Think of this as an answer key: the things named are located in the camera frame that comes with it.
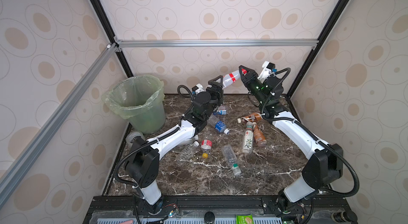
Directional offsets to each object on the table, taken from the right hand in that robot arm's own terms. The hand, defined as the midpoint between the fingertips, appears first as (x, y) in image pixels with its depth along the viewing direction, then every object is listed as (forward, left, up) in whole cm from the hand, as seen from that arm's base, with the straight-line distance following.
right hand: (239, 67), depth 70 cm
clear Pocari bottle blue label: (-5, +6, -39) cm, 40 cm away
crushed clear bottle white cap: (-22, +26, -41) cm, 53 cm away
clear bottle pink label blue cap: (+7, +7, -40) cm, 41 cm away
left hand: (-5, +4, -2) cm, 7 cm away
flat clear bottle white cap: (-14, +25, -41) cm, 50 cm away
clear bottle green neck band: (-24, +1, -44) cm, 50 cm away
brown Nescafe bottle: (-11, -16, -40) cm, 45 cm away
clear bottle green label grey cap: (-14, -8, -38) cm, 42 cm away
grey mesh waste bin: (+11, +58, -30) cm, 66 cm away
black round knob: (-52, +14, -34) cm, 63 cm away
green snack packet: (-52, -2, -42) cm, 66 cm away
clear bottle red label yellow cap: (-18, +16, -39) cm, 46 cm away
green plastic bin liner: (+10, +57, -30) cm, 66 cm away
